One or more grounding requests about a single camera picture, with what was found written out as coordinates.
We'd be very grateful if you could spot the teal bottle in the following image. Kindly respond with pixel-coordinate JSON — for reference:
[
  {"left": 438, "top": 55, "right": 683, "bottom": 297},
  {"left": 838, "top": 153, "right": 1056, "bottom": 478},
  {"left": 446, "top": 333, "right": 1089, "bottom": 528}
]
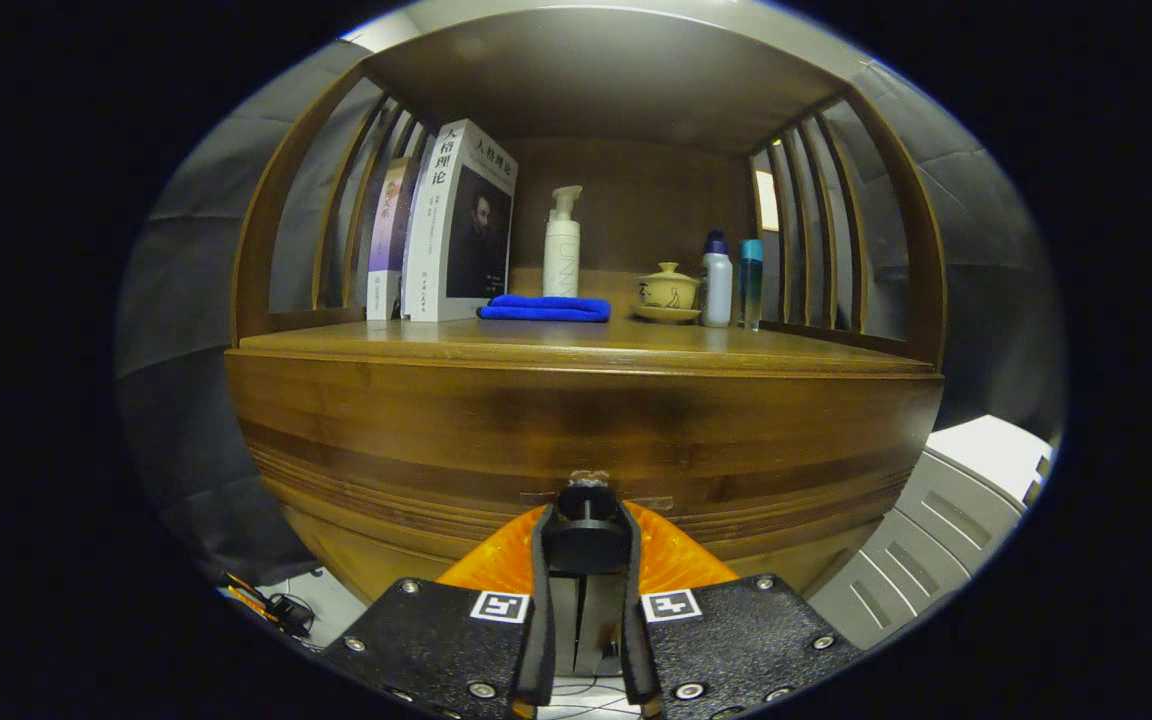
[{"left": 738, "top": 238, "right": 766, "bottom": 333}]

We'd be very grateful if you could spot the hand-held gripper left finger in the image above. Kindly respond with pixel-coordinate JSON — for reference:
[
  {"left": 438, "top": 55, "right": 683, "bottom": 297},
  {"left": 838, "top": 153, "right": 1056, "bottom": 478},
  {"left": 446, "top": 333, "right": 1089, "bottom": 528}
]
[{"left": 321, "top": 503, "right": 559, "bottom": 720}]

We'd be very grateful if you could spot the blue folded cloth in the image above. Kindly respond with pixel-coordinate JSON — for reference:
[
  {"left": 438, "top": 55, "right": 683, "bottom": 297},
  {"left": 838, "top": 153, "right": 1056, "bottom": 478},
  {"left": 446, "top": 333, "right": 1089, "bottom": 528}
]
[{"left": 477, "top": 293, "right": 613, "bottom": 324}]

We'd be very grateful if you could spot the white pump bottle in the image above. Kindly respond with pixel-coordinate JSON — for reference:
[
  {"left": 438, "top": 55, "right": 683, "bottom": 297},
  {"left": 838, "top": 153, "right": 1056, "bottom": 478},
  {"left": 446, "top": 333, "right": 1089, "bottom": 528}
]
[{"left": 543, "top": 185, "right": 584, "bottom": 299}]

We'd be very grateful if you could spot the yellow ceramic lidded cup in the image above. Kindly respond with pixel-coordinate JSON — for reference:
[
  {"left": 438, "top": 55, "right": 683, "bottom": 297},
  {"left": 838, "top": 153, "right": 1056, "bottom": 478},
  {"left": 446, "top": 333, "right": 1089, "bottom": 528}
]
[{"left": 637, "top": 262, "right": 702, "bottom": 311}]

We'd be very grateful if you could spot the thick white portrait book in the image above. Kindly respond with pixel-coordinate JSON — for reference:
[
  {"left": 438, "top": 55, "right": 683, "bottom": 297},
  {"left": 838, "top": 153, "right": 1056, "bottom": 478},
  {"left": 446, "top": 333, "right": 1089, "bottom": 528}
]
[{"left": 403, "top": 118, "right": 520, "bottom": 323}]

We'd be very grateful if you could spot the thin white book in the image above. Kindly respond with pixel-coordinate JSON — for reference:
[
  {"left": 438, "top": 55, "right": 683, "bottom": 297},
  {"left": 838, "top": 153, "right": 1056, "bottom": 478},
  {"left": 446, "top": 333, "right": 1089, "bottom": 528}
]
[{"left": 402, "top": 135, "right": 437, "bottom": 301}]

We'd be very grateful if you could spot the purple book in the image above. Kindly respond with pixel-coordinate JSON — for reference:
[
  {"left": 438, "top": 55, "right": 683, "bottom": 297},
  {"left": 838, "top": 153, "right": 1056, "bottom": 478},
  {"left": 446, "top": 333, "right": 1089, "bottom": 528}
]
[{"left": 366, "top": 157, "right": 420, "bottom": 321}]

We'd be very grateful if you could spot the black drawer knob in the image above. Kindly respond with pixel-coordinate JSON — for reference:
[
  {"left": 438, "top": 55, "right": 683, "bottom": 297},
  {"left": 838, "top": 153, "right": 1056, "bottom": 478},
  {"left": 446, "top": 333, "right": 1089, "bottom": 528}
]
[{"left": 541, "top": 483, "right": 634, "bottom": 576}]

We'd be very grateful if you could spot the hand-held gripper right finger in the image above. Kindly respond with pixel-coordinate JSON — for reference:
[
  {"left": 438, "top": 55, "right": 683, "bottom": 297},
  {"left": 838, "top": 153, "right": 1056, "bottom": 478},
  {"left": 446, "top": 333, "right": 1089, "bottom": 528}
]
[{"left": 618, "top": 500, "right": 862, "bottom": 720}]

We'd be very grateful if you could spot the wooden drawer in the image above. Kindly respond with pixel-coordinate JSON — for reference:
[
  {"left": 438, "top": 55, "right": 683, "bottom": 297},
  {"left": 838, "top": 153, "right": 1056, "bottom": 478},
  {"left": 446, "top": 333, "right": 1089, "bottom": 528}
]
[{"left": 226, "top": 372, "right": 945, "bottom": 561}]

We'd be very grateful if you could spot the brown wooden cabinet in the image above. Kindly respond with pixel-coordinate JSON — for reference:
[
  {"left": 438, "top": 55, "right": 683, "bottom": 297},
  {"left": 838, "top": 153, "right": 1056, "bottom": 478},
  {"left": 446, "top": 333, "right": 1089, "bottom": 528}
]
[{"left": 224, "top": 5, "right": 947, "bottom": 606}]

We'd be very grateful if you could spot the wooden countertop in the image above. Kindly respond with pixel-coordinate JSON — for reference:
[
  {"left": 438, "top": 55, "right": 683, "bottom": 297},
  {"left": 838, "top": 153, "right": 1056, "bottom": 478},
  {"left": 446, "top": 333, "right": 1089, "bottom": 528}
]
[{"left": 236, "top": 318, "right": 937, "bottom": 376}]

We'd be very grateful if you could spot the white drawer unit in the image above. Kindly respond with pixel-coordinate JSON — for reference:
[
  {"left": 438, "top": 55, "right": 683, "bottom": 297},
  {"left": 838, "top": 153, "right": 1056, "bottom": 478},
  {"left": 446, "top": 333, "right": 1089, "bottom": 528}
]
[{"left": 806, "top": 415, "right": 1055, "bottom": 651}]

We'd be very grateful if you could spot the white bottle with blue cap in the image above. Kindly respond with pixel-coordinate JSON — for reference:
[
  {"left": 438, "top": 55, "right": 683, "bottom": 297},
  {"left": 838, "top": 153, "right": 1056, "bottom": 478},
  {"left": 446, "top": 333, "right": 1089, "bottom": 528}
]
[{"left": 700, "top": 230, "right": 735, "bottom": 329}]

